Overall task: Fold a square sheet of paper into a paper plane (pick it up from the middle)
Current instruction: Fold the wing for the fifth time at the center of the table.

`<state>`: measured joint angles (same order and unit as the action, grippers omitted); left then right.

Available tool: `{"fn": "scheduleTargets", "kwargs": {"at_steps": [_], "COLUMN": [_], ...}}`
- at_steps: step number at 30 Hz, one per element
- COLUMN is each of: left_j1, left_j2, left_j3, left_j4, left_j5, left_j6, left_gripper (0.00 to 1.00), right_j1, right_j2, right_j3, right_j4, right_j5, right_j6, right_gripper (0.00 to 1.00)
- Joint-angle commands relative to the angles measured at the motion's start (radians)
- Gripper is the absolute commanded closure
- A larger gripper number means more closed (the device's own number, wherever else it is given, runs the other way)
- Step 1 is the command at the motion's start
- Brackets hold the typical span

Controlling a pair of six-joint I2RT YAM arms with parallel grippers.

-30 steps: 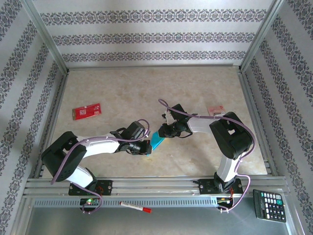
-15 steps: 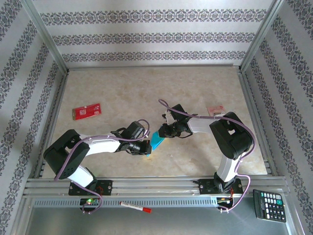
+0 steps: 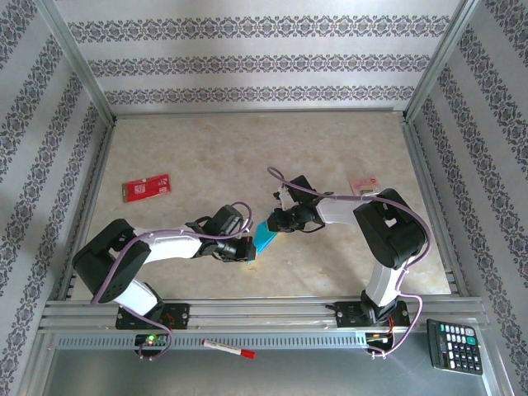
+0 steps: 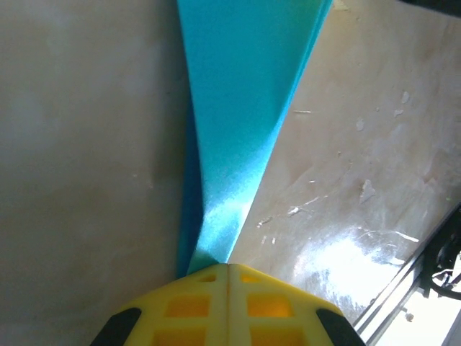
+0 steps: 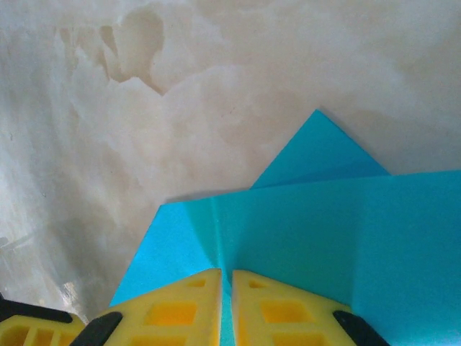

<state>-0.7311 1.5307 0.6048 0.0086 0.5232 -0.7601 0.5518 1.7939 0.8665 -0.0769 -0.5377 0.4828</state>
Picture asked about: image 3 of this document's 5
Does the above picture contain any blue cloth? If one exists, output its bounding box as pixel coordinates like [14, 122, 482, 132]
[246, 219, 282, 266]

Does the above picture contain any grey metal sheet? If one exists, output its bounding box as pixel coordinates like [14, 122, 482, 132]
[40, 348, 496, 396]

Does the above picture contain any pink blister pack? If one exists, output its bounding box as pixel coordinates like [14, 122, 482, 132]
[348, 177, 380, 196]

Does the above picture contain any white marker red cap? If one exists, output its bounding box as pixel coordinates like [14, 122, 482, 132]
[200, 338, 257, 360]

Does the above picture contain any red card packet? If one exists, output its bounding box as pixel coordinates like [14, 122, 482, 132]
[121, 173, 172, 204]

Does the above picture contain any small circuit board green light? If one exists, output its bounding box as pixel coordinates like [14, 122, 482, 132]
[134, 332, 169, 348]

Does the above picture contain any black calculator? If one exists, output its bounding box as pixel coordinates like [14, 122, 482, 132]
[426, 318, 484, 375]

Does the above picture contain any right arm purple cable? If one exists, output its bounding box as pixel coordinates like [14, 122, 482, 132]
[266, 166, 432, 359]

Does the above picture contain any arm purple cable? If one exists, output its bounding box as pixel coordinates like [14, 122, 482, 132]
[266, 166, 432, 359]
[90, 201, 254, 362]

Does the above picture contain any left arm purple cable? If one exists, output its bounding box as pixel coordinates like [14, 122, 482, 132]
[90, 201, 254, 362]

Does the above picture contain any aluminium mounting rail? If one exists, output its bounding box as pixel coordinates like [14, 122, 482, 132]
[39, 297, 490, 333]

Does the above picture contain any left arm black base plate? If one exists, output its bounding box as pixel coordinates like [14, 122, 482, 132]
[115, 303, 191, 331]

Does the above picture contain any slotted grey cable duct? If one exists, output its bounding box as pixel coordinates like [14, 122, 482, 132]
[55, 332, 399, 351]

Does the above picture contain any aluminium table edge rail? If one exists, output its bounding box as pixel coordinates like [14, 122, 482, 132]
[55, 119, 119, 300]
[113, 107, 409, 120]
[402, 119, 469, 297]

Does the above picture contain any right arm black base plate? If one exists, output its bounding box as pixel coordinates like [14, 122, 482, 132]
[334, 300, 412, 330]

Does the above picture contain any aluminium frame post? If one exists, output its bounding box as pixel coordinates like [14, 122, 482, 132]
[403, 0, 483, 123]
[35, 0, 119, 125]

